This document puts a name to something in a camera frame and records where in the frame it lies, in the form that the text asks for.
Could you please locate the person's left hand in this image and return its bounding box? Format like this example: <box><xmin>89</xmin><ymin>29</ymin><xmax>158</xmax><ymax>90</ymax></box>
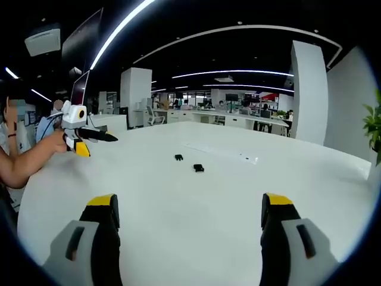
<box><xmin>49</xmin><ymin>128</ymin><xmax>75</xmax><ymax>154</ymax></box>

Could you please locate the green potted plant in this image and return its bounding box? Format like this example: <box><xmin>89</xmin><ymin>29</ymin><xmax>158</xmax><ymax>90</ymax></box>
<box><xmin>361</xmin><ymin>89</ymin><xmax>381</xmax><ymax>166</ymax></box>

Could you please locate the white office desk row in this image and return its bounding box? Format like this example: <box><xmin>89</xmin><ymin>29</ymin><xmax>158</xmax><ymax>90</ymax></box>
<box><xmin>133</xmin><ymin>107</ymin><xmax>291</xmax><ymax>136</ymax></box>

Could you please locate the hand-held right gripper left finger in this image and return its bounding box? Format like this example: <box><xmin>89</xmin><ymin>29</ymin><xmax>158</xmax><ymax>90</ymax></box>
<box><xmin>41</xmin><ymin>193</ymin><xmax>123</xmax><ymax>286</ymax></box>

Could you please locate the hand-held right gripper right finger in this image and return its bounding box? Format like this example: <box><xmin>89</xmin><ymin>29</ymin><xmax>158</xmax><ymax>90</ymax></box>
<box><xmin>260</xmin><ymin>192</ymin><xmax>340</xmax><ymax>286</ymax></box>

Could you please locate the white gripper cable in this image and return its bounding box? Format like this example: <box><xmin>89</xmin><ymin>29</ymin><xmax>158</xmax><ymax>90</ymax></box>
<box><xmin>40</xmin><ymin>110</ymin><xmax>64</xmax><ymax>141</ymax></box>

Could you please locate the black ceiling panel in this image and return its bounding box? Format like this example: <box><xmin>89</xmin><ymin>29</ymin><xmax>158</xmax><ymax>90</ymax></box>
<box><xmin>61</xmin><ymin>7</ymin><xmax>104</xmax><ymax>75</ymax></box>

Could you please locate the white office chair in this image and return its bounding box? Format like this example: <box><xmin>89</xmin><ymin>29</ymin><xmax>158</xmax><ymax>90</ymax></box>
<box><xmin>146</xmin><ymin>105</ymin><xmax>166</xmax><ymax>126</ymax></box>

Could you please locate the white ceiling air conditioner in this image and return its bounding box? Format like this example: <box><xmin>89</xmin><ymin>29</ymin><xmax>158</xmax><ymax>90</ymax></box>
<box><xmin>24</xmin><ymin>24</ymin><xmax>62</xmax><ymax>57</ymax></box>

